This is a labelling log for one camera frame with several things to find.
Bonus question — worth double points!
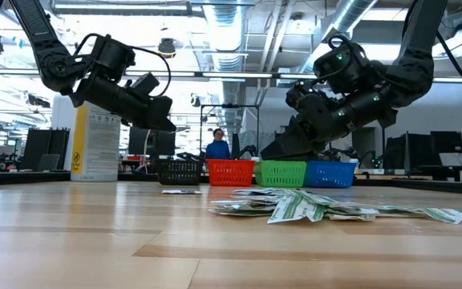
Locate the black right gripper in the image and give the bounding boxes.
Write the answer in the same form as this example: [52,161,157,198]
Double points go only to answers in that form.
[260,98,355,161]

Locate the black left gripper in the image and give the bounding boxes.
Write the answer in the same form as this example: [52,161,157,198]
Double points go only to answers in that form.
[123,95,177,132]

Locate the white packet black label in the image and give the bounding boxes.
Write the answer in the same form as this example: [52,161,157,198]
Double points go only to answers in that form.
[161,189,203,196]

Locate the black monitor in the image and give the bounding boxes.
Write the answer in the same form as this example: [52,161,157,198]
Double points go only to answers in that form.
[383,134,443,172]
[128,126,176,158]
[430,130,462,155]

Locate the green plastic basket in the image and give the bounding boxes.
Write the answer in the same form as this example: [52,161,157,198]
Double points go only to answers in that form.
[253,160,309,189]

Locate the black plastic basket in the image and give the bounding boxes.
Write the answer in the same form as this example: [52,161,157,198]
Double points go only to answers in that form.
[156,159,203,186]

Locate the blue plastic basket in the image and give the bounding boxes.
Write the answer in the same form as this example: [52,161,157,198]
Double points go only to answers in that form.
[302,161,359,189]

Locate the person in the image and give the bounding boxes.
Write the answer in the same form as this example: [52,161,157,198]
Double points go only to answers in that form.
[205,128,232,161]

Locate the red plastic basket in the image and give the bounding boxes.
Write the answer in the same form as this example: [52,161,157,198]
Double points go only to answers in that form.
[205,159,256,188]

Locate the black ceiling spotlight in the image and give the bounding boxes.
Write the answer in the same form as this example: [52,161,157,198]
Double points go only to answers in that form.
[156,38,178,60]

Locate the white wipes canister yellow stripe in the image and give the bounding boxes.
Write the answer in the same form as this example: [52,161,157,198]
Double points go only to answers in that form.
[70,100,123,182]

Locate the black partition panels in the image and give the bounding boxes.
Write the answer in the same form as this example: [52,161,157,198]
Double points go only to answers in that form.
[21,127,71,172]

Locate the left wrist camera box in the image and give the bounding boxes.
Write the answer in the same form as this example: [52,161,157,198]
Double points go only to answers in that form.
[129,71,161,99]

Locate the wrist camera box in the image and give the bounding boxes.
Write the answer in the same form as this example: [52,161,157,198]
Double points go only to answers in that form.
[129,71,161,99]
[286,79,317,108]

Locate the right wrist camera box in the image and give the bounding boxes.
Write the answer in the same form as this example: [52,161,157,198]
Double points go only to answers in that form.
[286,79,317,108]

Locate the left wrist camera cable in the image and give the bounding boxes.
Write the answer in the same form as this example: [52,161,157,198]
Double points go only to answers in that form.
[72,32,172,100]

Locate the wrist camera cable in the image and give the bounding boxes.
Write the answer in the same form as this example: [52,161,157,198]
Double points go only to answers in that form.
[326,34,363,81]
[72,32,172,100]

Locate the black metal frame rig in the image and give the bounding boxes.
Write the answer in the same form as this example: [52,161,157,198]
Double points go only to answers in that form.
[199,103,261,158]

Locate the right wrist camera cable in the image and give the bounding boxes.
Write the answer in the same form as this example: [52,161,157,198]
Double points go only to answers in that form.
[326,34,363,81]

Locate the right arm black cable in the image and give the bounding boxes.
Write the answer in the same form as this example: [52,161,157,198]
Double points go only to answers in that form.
[435,31,462,112]

